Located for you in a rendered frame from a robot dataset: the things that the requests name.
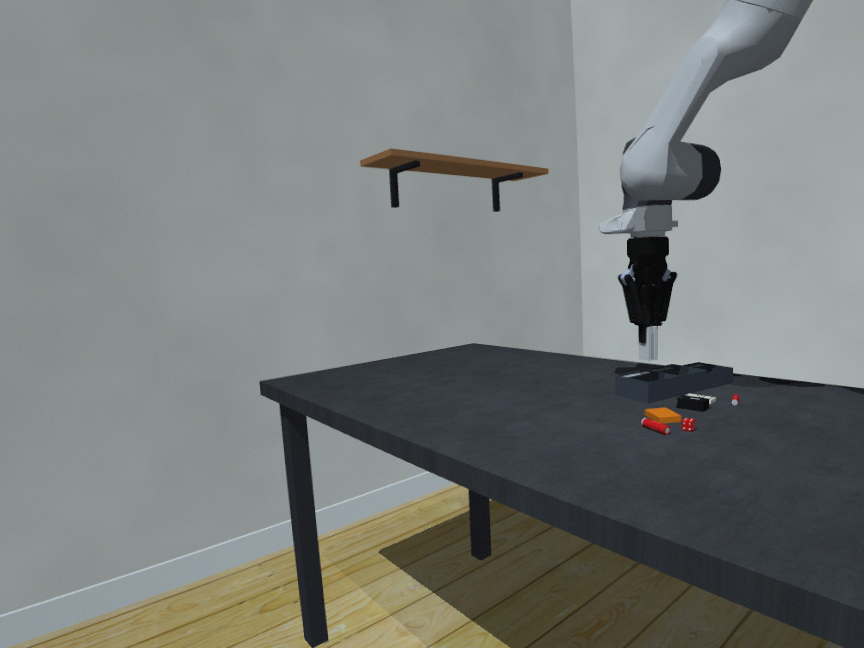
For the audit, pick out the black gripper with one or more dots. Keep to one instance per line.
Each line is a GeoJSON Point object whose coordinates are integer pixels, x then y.
{"type": "Point", "coordinates": [647, 265]}

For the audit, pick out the dark grey three-compartment bin rack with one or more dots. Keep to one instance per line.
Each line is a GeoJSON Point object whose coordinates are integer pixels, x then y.
{"type": "Point", "coordinates": [676, 380]}

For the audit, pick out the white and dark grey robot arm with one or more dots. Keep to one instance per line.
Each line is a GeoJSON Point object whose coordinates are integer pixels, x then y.
{"type": "Point", "coordinates": [743, 39]}

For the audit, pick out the white domino tile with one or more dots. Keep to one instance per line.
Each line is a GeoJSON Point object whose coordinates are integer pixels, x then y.
{"type": "Point", "coordinates": [711, 399]}

